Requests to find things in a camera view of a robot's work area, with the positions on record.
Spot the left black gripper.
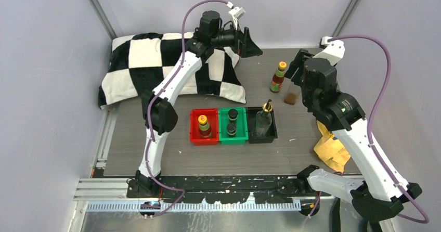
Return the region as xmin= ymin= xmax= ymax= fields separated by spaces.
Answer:
xmin=212 ymin=20 xmax=263 ymax=58

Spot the yellow cap chili sauce bottle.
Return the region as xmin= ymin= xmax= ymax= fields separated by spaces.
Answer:
xmin=269 ymin=61 xmax=288 ymax=93

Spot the brown sauce glass bottle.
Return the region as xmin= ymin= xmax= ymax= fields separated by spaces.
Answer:
xmin=284 ymin=82 xmax=301 ymax=105

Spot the clear glass oil bottle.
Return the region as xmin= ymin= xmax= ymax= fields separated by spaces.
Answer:
xmin=253 ymin=99 xmax=273 ymax=138

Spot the green label spice jar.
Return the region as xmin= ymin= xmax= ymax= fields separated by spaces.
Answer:
xmin=226 ymin=122 xmax=237 ymax=137

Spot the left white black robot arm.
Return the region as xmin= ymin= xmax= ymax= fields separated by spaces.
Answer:
xmin=135 ymin=7 xmax=263 ymax=198

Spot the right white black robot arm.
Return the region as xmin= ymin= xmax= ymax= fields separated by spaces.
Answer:
xmin=285 ymin=49 xmax=422 ymax=223

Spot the black plastic bin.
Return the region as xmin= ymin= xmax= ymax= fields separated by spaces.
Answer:
xmin=246 ymin=107 xmax=278 ymax=144

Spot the red plastic bin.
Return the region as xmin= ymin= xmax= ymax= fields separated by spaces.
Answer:
xmin=190 ymin=108 xmax=219 ymax=146

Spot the green plastic bin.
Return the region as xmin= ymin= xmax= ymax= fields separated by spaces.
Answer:
xmin=218 ymin=107 xmax=249 ymax=145

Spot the yellow cloth rag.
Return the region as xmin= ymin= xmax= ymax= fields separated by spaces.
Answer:
xmin=314 ymin=121 xmax=351 ymax=173

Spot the black white checkered cloth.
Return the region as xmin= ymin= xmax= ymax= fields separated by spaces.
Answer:
xmin=97 ymin=32 xmax=246 ymax=109

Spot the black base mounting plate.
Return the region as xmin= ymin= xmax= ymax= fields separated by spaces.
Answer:
xmin=126 ymin=174 xmax=317 ymax=204

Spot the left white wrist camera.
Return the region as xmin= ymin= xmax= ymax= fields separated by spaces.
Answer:
xmin=228 ymin=6 xmax=245 ymax=30

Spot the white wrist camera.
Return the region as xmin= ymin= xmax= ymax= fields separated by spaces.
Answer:
xmin=228 ymin=6 xmax=245 ymax=30
xmin=314 ymin=36 xmax=345 ymax=66

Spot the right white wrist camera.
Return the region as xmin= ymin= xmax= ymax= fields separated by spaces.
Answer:
xmin=314 ymin=36 xmax=345 ymax=66

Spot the aluminium slotted rail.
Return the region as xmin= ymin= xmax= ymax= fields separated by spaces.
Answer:
xmin=86 ymin=200 xmax=301 ymax=212

